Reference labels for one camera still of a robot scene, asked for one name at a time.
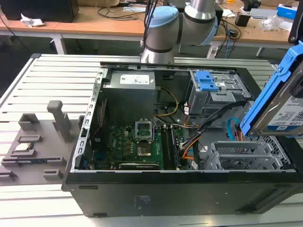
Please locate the wooden desk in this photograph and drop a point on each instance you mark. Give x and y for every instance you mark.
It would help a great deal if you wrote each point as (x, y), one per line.
(94, 26)

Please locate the grey parts rack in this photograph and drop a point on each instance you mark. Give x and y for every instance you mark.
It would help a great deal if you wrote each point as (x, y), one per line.
(47, 151)

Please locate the black open PC case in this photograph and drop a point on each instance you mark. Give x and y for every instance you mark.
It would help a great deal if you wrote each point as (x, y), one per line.
(180, 196)

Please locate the blue disk bay latch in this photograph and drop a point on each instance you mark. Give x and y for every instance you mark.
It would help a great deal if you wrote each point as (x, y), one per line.
(206, 81)

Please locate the metal expansion slot brackets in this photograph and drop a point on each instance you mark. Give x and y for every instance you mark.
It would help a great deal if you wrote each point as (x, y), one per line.
(241, 153)

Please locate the green motherboard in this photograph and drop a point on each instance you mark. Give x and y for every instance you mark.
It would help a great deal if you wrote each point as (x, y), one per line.
(123, 144)

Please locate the grey power supply unit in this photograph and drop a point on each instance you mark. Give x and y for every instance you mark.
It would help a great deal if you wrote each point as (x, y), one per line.
(130, 82)

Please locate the clear plastic bag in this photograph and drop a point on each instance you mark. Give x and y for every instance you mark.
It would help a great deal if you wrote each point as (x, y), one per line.
(275, 23)

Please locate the RAM stick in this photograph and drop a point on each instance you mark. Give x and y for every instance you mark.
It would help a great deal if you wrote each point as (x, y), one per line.
(30, 161)

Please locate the hard disk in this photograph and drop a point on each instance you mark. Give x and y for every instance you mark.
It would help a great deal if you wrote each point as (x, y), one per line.
(267, 94)

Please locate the black power adapter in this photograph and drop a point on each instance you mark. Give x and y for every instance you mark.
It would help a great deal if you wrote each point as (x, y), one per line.
(242, 19)

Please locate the blue cardboard box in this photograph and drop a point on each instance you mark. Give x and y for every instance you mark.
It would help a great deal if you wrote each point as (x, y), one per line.
(287, 10)

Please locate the black RAM slots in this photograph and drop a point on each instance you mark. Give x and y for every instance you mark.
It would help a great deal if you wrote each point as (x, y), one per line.
(170, 146)

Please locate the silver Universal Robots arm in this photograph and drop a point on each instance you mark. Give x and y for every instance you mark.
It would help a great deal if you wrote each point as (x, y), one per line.
(165, 30)

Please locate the black box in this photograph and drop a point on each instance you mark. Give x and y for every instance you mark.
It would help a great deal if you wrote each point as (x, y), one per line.
(40, 9)

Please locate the white crumpled paper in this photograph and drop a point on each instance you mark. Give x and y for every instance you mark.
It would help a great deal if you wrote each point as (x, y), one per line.
(32, 20)

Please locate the silver CPU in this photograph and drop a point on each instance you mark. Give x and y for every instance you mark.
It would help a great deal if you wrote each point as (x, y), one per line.
(23, 147)

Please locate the CPU socket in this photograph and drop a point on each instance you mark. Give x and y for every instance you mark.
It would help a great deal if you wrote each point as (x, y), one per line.
(143, 151)

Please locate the grey metal disk bay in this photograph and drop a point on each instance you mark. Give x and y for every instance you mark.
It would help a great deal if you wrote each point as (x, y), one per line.
(213, 101)

